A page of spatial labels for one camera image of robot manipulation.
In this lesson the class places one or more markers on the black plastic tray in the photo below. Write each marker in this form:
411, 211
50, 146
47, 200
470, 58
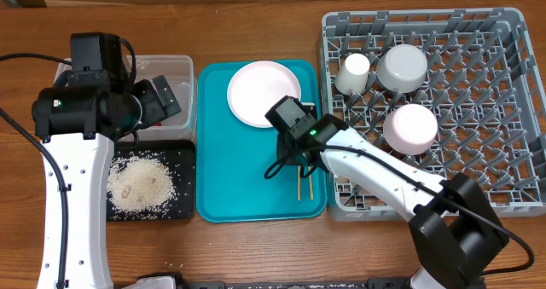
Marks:
180, 156

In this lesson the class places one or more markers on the clear plastic bin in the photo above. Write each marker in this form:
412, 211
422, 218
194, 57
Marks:
179, 73

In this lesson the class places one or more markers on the pink bowl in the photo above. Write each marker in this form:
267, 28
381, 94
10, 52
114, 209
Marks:
411, 129

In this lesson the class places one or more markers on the grey dish rack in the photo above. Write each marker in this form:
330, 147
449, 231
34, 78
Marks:
482, 84

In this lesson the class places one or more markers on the pink plate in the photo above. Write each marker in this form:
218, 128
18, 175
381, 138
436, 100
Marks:
257, 87

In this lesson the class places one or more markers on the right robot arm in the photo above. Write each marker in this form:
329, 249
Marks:
455, 231

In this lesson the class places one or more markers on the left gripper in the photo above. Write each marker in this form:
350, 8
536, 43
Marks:
156, 110

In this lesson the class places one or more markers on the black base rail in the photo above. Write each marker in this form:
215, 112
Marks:
298, 284

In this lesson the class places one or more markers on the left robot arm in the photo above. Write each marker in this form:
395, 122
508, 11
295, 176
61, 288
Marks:
78, 120

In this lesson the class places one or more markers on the white rice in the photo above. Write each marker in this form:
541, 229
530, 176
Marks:
152, 187

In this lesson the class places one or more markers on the teal serving tray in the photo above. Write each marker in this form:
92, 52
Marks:
232, 158

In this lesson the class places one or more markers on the grey bowl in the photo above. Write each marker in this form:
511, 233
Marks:
403, 68

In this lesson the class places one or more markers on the pale green cup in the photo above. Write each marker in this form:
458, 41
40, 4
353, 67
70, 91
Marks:
352, 77

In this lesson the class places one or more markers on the wooden chopstick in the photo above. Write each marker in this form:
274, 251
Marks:
299, 183
310, 182

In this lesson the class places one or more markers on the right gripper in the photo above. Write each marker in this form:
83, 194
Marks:
291, 153

